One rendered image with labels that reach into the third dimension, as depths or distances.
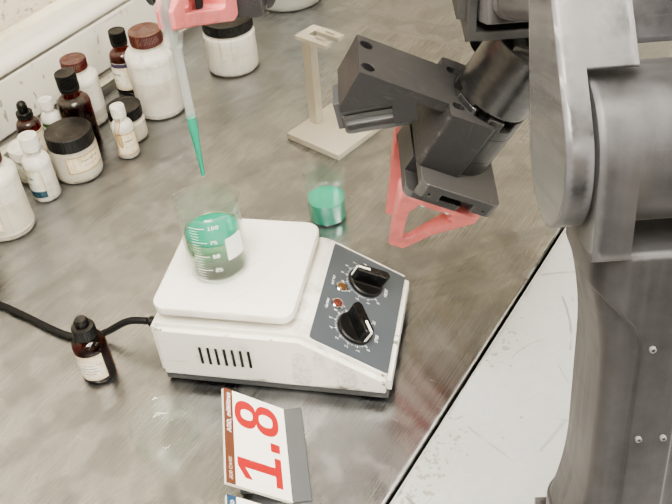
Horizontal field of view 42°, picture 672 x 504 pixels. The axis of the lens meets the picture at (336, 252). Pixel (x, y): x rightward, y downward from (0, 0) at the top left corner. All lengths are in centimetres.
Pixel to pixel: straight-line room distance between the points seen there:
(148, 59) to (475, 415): 59
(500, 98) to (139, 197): 50
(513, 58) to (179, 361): 37
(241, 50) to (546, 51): 85
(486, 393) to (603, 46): 46
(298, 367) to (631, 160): 45
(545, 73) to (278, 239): 45
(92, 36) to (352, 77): 64
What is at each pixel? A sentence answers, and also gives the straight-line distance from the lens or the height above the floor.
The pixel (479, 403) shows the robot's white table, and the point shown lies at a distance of 75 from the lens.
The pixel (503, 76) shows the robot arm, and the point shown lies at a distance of 61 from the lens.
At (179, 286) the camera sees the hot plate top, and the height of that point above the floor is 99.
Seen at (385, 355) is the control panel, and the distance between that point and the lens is 74.
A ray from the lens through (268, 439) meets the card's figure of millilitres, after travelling 71.
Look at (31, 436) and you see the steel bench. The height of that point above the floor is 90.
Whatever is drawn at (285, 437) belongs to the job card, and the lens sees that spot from 73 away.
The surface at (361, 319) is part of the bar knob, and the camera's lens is 72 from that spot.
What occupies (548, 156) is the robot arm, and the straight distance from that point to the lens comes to 35.
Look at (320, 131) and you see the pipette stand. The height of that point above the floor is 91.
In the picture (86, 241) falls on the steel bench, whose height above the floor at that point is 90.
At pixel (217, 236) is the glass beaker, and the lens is 70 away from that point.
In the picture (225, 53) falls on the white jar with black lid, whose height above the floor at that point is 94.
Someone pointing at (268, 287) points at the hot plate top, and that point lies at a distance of 73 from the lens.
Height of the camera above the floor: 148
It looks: 41 degrees down
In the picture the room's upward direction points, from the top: 5 degrees counter-clockwise
